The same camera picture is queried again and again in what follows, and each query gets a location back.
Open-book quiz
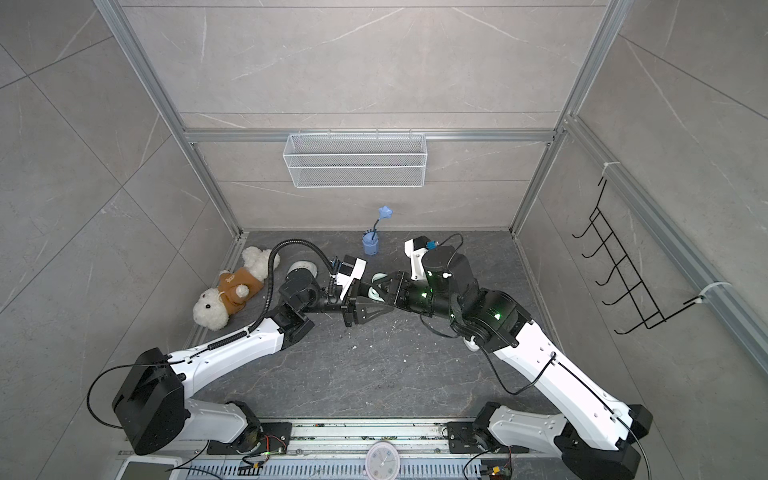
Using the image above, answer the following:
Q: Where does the small round white clock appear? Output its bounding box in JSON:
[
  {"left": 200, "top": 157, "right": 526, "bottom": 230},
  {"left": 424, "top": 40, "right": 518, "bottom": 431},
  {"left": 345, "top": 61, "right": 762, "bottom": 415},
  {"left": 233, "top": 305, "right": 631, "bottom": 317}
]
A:
[{"left": 288, "top": 260, "right": 318, "bottom": 278}]

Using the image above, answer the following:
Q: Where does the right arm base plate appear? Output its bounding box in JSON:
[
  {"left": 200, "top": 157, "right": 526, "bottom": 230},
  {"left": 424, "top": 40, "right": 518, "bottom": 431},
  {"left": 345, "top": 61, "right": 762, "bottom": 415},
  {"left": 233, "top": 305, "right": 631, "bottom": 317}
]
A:
[{"left": 441, "top": 422, "right": 530, "bottom": 454}]

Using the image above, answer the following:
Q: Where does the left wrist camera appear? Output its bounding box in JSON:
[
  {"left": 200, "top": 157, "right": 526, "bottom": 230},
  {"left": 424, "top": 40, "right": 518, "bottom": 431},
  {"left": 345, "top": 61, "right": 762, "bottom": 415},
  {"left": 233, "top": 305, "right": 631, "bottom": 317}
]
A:
[{"left": 334, "top": 255, "right": 367, "bottom": 301}]

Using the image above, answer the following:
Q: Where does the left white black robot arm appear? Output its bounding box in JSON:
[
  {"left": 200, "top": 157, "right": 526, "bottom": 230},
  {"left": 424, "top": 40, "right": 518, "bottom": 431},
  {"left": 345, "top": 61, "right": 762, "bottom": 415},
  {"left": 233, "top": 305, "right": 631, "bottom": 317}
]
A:
[{"left": 112, "top": 266, "right": 394, "bottom": 455}]

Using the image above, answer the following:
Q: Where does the white tablet device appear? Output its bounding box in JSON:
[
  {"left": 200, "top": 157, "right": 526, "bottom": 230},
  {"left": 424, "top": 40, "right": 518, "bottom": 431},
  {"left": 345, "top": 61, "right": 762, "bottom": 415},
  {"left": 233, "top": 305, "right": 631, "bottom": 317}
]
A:
[{"left": 115, "top": 455, "right": 182, "bottom": 480}]

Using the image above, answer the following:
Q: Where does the blue cup holder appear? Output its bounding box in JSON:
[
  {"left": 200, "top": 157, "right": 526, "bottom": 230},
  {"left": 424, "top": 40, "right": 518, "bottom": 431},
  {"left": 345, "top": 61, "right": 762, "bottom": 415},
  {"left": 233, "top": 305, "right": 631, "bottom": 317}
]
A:
[{"left": 362, "top": 231, "right": 379, "bottom": 256}]

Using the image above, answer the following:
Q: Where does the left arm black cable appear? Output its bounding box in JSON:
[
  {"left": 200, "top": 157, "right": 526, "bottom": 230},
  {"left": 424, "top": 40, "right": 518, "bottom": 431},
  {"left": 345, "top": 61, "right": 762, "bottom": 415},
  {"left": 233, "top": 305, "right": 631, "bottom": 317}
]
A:
[{"left": 247, "top": 238, "right": 336, "bottom": 334}]

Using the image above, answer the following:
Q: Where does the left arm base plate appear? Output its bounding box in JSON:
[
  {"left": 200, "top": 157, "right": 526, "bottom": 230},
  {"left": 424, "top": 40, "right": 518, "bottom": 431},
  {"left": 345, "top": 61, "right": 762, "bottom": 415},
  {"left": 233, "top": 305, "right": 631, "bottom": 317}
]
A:
[{"left": 206, "top": 422, "right": 293, "bottom": 455}]

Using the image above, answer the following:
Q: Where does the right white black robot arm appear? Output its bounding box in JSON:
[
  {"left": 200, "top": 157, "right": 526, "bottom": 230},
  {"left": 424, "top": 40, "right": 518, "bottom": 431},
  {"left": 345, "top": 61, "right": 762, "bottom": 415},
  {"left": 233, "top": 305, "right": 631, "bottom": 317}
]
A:
[{"left": 363, "top": 242, "right": 653, "bottom": 479}]

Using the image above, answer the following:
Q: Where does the black wire hook rack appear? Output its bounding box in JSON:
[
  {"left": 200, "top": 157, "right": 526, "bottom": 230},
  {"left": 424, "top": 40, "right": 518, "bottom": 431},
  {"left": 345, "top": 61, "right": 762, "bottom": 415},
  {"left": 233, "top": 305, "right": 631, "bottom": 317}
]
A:
[{"left": 571, "top": 177, "right": 705, "bottom": 336}]

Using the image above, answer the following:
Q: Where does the pink round clock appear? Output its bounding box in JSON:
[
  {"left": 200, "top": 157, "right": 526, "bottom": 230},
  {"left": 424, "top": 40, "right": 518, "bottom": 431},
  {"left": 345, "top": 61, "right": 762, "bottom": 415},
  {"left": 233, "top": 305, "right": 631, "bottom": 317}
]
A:
[{"left": 364, "top": 441, "right": 401, "bottom": 480}]

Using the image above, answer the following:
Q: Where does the green earbud charging case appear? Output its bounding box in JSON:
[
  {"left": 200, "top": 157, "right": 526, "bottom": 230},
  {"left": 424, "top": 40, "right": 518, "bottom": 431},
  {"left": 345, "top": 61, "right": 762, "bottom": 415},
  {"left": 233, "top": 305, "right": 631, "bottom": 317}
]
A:
[{"left": 368, "top": 272, "right": 387, "bottom": 302}]

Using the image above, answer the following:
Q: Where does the white plush bear toy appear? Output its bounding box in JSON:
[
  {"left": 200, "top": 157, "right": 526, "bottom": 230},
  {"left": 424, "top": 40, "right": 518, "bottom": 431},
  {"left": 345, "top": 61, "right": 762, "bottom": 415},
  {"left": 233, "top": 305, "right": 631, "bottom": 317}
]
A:
[{"left": 192, "top": 247, "right": 272, "bottom": 331}]

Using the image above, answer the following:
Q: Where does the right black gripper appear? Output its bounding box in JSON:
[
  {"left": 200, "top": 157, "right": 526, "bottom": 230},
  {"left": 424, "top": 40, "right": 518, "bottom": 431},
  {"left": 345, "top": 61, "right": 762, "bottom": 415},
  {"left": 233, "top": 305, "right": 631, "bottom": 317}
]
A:
[{"left": 372, "top": 269, "right": 462, "bottom": 323}]

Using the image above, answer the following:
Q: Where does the white wire mesh basket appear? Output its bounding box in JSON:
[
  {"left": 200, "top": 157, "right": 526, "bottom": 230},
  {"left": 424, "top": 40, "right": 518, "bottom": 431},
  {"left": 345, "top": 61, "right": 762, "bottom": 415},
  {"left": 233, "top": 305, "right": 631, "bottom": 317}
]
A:
[{"left": 283, "top": 133, "right": 428, "bottom": 188}]

